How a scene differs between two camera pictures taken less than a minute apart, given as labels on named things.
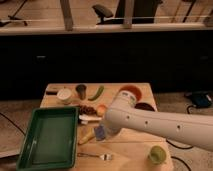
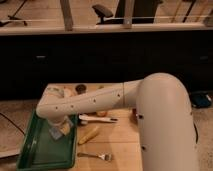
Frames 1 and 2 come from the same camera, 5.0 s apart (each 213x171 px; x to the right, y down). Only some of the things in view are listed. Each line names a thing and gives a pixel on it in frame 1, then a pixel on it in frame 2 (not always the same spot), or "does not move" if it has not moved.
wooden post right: [128, 14] does not move
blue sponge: [100, 132] → [56, 132]
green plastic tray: [50, 140] does not move
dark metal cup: [81, 88] does not move
